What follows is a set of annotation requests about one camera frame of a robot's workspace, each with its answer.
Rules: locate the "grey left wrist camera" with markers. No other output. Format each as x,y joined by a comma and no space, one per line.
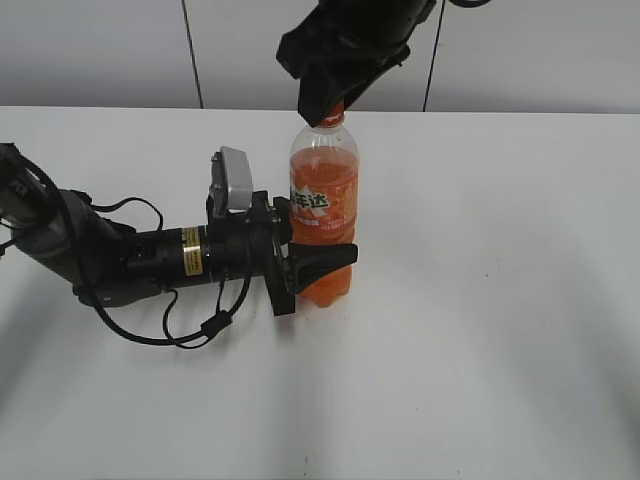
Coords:
231,186

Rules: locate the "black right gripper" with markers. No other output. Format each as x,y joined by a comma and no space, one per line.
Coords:
341,48

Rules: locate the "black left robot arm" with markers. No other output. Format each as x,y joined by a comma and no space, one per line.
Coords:
122,264

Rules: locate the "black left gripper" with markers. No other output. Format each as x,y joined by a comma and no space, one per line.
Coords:
248,244

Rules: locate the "orange meinianda soda bottle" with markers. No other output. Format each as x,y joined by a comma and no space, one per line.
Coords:
324,184

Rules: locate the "orange bottle cap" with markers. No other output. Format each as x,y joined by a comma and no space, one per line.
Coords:
335,116

